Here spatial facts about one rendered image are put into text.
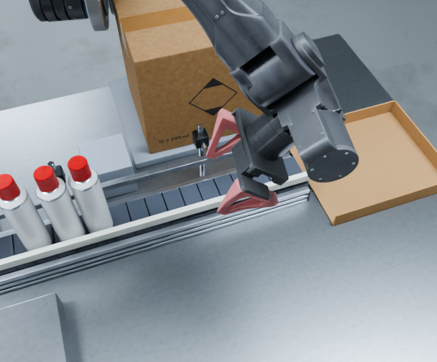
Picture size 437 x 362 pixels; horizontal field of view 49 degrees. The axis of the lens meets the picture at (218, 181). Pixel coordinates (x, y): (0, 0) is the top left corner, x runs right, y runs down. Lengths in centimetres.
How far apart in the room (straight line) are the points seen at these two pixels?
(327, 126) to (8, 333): 67
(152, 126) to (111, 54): 177
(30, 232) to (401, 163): 82
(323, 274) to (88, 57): 211
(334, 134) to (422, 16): 278
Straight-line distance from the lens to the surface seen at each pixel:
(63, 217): 91
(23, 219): 90
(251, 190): 58
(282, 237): 103
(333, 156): 52
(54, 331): 93
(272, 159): 61
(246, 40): 50
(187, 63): 98
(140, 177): 96
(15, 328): 95
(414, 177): 119
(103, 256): 99
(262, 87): 52
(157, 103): 103
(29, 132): 129
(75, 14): 113
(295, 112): 54
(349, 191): 112
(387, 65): 284
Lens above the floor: 171
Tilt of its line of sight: 53 degrees down
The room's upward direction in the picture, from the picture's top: straight up
